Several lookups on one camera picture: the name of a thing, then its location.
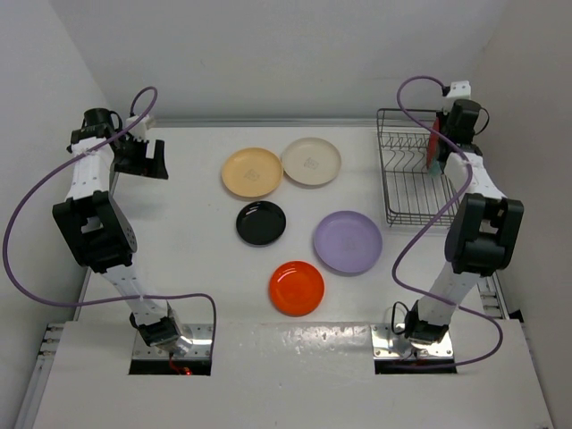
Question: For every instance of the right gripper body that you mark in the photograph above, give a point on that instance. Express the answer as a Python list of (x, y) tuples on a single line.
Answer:
[(445, 128)]

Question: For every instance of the red teal floral plate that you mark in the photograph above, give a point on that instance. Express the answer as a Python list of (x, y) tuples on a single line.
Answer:
[(432, 149)]

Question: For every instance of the yellow plastic plate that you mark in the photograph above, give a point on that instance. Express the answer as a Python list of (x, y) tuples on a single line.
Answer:
[(252, 172)]

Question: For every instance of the black glossy plate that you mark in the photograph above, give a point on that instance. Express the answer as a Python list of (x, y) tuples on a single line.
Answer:
[(260, 223)]

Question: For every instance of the lilac plastic plate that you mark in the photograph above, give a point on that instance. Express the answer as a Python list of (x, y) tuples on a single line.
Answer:
[(348, 242)]

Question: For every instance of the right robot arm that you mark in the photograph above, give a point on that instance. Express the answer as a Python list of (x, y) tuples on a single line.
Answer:
[(483, 233)]

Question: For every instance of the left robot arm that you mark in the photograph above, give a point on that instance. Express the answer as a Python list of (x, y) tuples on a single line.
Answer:
[(96, 230)]

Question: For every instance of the cream plastic plate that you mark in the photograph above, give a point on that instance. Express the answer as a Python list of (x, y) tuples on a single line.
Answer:
[(311, 161)]

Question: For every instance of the orange glossy plate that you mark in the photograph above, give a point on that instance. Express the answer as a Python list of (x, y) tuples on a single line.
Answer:
[(296, 288)]

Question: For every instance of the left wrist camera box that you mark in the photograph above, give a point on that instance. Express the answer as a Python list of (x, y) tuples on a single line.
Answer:
[(140, 125)]

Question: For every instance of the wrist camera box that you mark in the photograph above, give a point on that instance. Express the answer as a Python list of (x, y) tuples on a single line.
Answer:
[(457, 90), (140, 125)]

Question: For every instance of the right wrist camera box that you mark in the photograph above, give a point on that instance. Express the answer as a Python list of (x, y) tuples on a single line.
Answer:
[(457, 90)]

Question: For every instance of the grey wire dish rack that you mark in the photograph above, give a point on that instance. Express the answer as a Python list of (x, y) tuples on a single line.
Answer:
[(413, 191)]

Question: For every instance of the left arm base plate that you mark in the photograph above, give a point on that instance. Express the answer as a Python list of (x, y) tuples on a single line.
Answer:
[(194, 359)]

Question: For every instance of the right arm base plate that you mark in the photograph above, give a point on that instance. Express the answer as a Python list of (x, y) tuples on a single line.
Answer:
[(394, 354)]

